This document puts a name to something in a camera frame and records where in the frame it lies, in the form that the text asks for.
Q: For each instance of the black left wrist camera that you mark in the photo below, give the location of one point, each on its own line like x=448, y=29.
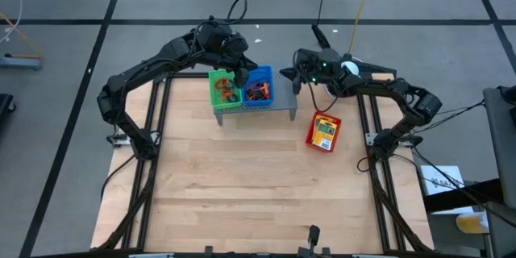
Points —
x=213, y=36

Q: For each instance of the black board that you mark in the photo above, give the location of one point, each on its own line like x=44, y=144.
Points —
x=483, y=189

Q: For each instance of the grey perforated metal shelf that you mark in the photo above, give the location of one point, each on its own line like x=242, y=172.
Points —
x=284, y=96

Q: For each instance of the blue coil wristband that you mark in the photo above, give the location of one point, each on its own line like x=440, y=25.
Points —
x=233, y=88

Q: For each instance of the small black block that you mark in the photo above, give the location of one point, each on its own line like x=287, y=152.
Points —
x=255, y=94

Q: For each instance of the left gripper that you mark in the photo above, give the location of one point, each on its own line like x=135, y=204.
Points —
x=235, y=54

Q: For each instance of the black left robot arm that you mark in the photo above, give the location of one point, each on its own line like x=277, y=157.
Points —
x=133, y=74

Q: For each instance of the white round camera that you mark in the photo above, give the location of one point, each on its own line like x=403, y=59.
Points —
x=351, y=66

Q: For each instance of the black perforated panel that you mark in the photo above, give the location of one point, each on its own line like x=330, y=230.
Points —
x=379, y=69

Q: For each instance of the red rubber band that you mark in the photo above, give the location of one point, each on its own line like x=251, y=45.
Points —
x=250, y=88

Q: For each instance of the red coil wristband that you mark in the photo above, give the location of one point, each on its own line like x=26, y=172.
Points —
x=225, y=94
x=219, y=84

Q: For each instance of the yellow container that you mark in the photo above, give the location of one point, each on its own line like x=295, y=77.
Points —
x=471, y=223

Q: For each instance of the black table clamp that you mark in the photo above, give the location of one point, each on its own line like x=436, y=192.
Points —
x=208, y=251
x=326, y=252

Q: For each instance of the red plastic basket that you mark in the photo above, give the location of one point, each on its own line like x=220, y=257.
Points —
x=310, y=133

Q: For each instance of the grey cabinet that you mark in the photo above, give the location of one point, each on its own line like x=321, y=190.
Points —
x=502, y=149

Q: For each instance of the green plastic basket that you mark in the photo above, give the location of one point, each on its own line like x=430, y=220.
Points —
x=213, y=96

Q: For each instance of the grey stand foot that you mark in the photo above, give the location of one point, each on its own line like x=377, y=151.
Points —
x=20, y=63

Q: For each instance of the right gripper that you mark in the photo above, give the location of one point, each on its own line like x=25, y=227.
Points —
x=322, y=66

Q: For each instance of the black grey device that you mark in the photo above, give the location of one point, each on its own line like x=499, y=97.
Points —
x=312, y=238

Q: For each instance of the blue plastic basket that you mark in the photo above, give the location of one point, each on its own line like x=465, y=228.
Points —
x=266, y=73

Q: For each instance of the white cardboard box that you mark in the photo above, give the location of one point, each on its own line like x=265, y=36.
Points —
x=439, y=173

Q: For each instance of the black bar on floor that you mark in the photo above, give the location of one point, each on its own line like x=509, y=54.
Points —
x=321, y=37

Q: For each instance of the black object at floor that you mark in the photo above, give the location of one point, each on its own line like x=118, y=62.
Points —
x=6, y=106

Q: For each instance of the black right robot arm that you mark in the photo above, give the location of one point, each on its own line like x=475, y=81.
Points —
x=403, y=92

